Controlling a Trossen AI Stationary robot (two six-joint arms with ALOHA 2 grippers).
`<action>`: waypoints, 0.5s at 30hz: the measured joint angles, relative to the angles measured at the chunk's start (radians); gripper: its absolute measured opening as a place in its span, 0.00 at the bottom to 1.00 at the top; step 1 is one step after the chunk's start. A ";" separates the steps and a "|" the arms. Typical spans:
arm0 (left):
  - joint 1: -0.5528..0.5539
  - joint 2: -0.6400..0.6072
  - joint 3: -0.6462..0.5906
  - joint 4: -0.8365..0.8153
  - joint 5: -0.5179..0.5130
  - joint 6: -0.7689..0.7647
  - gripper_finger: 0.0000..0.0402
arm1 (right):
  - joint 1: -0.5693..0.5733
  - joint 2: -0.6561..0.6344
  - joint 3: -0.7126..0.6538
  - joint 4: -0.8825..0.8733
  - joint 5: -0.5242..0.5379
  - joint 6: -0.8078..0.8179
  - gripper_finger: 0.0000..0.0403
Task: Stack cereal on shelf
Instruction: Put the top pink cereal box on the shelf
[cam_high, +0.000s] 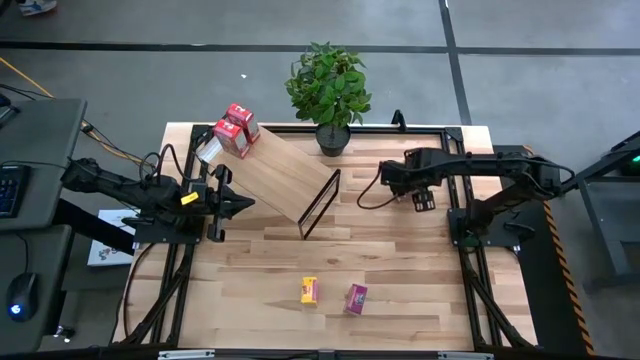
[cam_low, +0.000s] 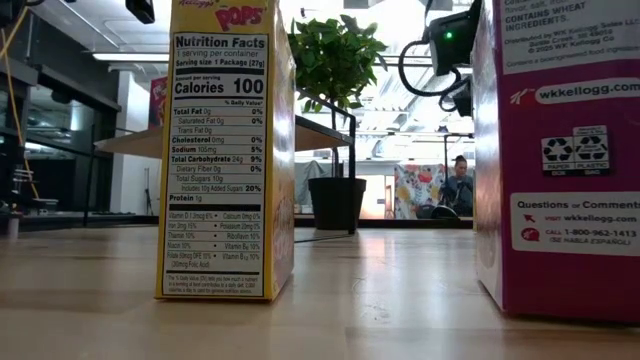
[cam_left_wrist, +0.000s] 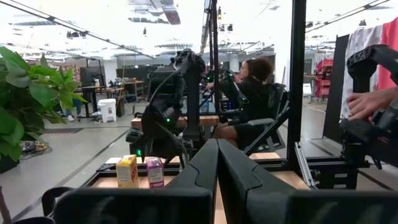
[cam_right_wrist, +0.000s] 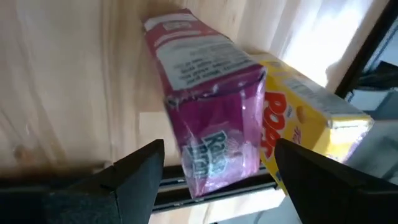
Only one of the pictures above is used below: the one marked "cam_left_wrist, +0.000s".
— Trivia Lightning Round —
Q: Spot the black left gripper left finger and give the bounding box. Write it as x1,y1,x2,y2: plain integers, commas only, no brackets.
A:
54,138,219,224

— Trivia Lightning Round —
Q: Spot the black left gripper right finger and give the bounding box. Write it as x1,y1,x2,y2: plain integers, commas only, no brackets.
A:
217,138,398,224

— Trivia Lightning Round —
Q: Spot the purple cereal box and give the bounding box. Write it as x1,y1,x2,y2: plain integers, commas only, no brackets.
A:
146,157,165,189

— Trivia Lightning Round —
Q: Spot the yellow cereal box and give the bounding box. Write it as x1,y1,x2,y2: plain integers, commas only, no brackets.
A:
116,154,139,189

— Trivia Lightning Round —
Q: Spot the white trash bin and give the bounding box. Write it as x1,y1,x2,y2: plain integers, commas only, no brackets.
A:
97,98,118,123

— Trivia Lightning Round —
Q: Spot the wooden background table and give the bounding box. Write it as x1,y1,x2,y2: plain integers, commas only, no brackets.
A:
130,114,220,129

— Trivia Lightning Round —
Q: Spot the black office chair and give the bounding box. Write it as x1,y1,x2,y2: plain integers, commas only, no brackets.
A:
242,82,290,155

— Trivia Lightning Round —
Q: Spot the standing person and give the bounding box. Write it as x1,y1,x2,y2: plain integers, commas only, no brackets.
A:
63,98,82,123

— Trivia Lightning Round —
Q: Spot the black upright panel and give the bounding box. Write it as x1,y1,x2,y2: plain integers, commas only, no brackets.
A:
322,34,351,144

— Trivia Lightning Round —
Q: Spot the colourful floor pile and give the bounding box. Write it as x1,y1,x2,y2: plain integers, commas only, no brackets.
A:
20,139,52,156

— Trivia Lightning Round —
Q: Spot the seated person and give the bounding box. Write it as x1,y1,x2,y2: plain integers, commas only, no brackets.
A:
206,57,275,150

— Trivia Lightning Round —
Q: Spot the dark background desk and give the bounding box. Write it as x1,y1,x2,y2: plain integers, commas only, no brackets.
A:
74,85,125,119

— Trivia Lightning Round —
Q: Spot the person's hand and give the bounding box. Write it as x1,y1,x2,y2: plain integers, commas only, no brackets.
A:
347,86,398,121

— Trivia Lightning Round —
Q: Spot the red cart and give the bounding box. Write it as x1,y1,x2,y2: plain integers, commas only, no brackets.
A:
315,58,334,100

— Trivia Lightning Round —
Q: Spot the floral patterned cloth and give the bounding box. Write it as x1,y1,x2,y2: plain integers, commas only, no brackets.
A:
46,63,81,83

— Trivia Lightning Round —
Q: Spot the green potted plant black pot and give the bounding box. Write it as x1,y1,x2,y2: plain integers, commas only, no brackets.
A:
0,46,89,174

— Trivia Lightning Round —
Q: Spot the white hanging cloth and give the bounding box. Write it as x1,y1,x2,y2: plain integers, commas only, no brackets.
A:
340,25,384,119

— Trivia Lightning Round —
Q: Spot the red hanging cloth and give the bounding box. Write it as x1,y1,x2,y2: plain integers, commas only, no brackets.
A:
377,17,398,91

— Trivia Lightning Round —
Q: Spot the silver aluminium bracket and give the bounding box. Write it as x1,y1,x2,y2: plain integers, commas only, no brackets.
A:
294,141,318,189

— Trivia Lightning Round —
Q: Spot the black metal rig frame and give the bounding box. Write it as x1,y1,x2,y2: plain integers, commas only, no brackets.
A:
83,0,371,190

